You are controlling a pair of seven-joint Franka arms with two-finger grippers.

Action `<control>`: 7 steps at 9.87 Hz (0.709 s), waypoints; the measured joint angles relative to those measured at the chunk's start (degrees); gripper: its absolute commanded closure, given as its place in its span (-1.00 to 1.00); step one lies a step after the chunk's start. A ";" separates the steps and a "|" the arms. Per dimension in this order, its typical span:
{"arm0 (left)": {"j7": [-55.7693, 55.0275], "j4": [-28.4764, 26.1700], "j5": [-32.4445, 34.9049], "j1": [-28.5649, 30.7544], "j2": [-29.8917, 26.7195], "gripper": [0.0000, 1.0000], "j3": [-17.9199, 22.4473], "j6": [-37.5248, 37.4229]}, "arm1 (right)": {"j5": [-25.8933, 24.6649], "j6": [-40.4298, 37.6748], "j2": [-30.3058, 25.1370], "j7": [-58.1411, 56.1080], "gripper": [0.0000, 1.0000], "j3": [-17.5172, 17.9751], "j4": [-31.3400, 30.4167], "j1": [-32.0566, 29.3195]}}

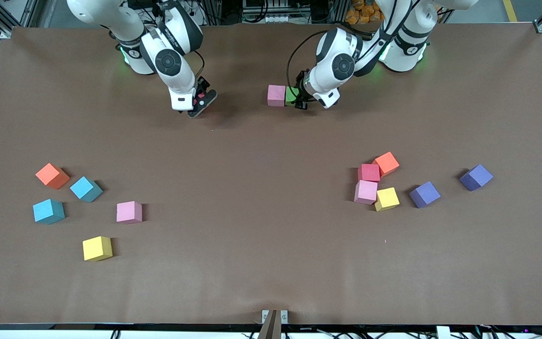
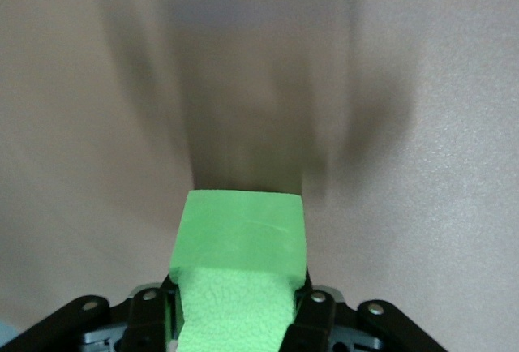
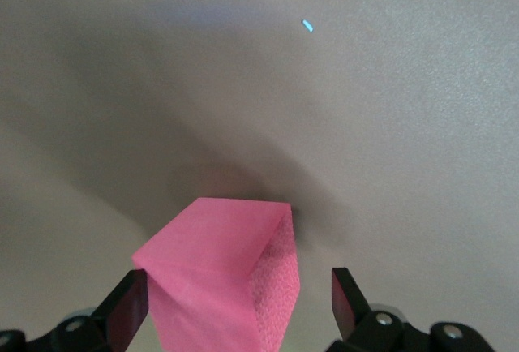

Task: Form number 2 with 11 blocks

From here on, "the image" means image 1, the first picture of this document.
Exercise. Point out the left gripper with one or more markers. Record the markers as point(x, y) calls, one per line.
point(303, 89)

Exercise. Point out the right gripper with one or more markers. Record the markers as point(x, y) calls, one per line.
point(201, 88)

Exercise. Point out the green foam cube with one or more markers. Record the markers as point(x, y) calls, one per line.
point(291, 95)

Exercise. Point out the red foam cube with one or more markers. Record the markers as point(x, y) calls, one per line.
point(369, 172)
point(201, 100)

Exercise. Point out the pink foam cube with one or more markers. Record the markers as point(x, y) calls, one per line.
point(276, 95)
point(365, 191)
point(128, 212)

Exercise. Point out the orange foam cube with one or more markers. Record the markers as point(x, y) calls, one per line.
point(386, 163)
point(51, 175)

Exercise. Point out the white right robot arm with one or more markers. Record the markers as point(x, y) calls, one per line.
point(177, 77)

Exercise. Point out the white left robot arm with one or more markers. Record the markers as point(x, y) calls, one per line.
point(343, 66)

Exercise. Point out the orange fruit bag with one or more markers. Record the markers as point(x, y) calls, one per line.
point(362, 13)

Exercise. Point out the yellow foam cube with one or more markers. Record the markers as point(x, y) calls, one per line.
point(387, 198)
point(97, 248)

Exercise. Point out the blue foam cube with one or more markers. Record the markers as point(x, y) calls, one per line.
point(84, 188)
point(47, 210)

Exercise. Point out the purple foam cube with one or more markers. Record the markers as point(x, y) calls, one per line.
point(424, 193)
point(476, 176)

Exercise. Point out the white tag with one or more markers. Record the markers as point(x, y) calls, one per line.
point(442, 332)

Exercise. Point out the metal table edge bracket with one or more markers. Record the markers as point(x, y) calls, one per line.
point(274, 325)

